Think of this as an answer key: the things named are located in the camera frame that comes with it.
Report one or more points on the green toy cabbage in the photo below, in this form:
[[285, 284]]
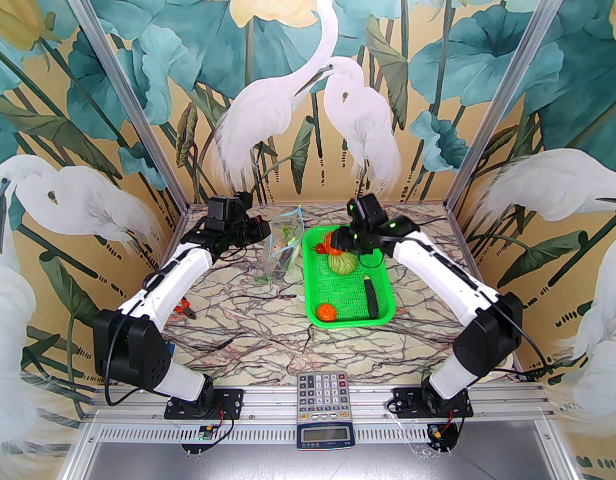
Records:
[[343, 264]]

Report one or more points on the red tomato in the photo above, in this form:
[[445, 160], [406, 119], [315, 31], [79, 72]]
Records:
[[331, 242]]

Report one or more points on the red toy chili pepper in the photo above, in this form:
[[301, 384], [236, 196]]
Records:
[[319, 249]]

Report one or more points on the clear zip-top bag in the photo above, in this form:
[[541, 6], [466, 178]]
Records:
[[277, 263]]

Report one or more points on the green plastic mesh tray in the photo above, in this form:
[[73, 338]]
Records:
[[348, 293]]

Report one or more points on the dark purple toy eggplant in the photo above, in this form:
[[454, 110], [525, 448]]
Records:
[[372, 300]]

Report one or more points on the red-orange toy tomato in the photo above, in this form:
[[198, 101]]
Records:
[[326, 313]]

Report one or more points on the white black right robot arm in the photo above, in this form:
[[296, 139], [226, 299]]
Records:
[[438, 273]]

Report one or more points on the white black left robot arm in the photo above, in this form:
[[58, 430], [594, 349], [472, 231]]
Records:
[[152, 293]]

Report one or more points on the grey desk calculator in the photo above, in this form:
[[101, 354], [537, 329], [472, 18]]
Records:
[[322, 393]]

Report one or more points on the small green circuit board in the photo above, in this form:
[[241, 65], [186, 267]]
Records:
[[205, 433]]

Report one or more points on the perforated metal panel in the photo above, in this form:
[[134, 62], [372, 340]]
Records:
[[137, 434]]

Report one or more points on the aluminium frame rail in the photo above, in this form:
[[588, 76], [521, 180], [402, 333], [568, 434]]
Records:
[[272, 398]]

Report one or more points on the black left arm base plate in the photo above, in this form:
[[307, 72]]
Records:
[[232, 399]]

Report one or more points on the aluminium frame post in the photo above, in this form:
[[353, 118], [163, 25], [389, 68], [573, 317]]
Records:
[[123, 88], [506, 88]]

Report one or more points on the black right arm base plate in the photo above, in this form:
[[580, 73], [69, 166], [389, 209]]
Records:
[[465, 409]]

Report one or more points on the black bracket with yellow connector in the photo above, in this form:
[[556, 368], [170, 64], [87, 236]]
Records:
[[440, 435]]

